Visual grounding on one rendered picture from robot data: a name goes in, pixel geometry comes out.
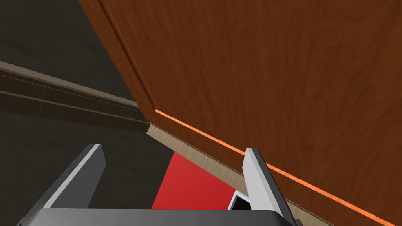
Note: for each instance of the red flat panel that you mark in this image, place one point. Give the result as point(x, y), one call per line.
point(188, 185)

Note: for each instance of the brown wooden cupboard door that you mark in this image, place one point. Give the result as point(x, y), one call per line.
point(267, 78)

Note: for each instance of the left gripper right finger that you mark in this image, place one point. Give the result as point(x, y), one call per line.
point(262, 188)

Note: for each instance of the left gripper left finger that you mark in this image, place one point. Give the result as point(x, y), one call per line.
point(82, 182)

